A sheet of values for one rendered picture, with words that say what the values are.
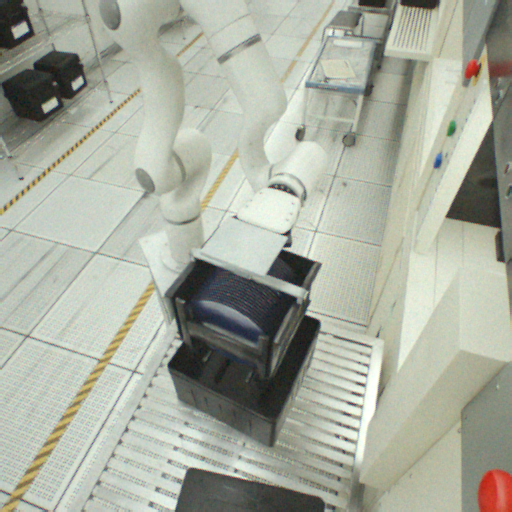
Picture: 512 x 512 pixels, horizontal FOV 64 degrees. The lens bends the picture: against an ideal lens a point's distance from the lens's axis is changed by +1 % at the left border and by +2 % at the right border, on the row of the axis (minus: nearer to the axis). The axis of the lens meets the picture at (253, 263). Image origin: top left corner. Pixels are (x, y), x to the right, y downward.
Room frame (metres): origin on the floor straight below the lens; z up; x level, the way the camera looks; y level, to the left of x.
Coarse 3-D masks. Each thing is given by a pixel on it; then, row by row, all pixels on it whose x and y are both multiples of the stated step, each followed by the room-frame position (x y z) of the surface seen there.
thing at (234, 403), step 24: (312, 336) 0.55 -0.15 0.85; (192, 360) 0.50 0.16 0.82; (216, 360) 0.53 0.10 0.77; (288, 360) 0.53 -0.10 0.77; (312, 360) 0.53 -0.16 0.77; (192, 384) 0.39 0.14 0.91; (216, 384) 0.46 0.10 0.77; (240, 384) 0.46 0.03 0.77; (288, 384) 0.46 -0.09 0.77; (216, 408) 0.37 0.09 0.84; (240, 408) 0.34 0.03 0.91; (264, 408) 0.40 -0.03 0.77; (288, 408) 0.38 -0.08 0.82; (264, 432) 0.31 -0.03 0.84
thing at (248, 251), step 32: (224, 224) 0.53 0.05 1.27; (192, 256) 0.52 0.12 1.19; (224, 256) 0.45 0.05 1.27; (256, 256) 0.45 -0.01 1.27; (288, 256) 0.55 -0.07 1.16; (192, 288) 0.50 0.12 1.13; (288, 288) 0.44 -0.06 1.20; (192, 320) 0.43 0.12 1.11; (288, 320) 0.39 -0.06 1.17; (192, 352) 0.43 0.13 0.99; (256, 352) 0.36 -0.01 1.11; (256, 384) 0.36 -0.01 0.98
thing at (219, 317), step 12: (204, 300) 0.44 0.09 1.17; (192, 312) 0.45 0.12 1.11; (204, 312) 0.44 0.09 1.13; (216, 312) 0.43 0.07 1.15; (228, 312) 0.41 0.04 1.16; (204, 324) 0.44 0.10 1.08; (216, 324) 0.43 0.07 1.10; (228, 324) 0.42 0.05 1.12; (240, 324) 0.40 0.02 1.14; (252, 324) 0.39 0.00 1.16; (240, 336) 0.40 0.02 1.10; (252, 336) 0.39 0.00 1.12; (216, 348) 0.43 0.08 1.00; (240, 360) 0.41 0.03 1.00
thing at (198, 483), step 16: (192, 480) 0.21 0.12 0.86; (208, 480) 0.21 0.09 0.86; (224, 480) 0.21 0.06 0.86; (240, 480) 0.21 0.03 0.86; (192, 496) 0.18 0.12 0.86; (208, 496) 0.18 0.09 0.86; (224, 496) 0.18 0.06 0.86; (240, 496) 0.18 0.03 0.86; (256, 496) 0.18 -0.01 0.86; (272, 496) 0.18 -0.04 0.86; (288, 496) 0.18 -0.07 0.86; (304, 496) 0.18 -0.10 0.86
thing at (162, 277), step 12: (204, 228) 1.05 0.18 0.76; (144, 240) 0.99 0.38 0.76; (156, 240) 0.99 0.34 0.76; (144, 252) 0.93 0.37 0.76; (156, 252) 0.93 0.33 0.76; (156, 264) 0.88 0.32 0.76; (156, 276) 0.83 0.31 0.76; (168, 276) 0.83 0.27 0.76; (156, 288) 0.90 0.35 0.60; (168, 288) 0.78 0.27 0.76; (168, 300) 0.76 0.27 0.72; (168, 312) 0.77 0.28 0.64; (168, 324) 0.85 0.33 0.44
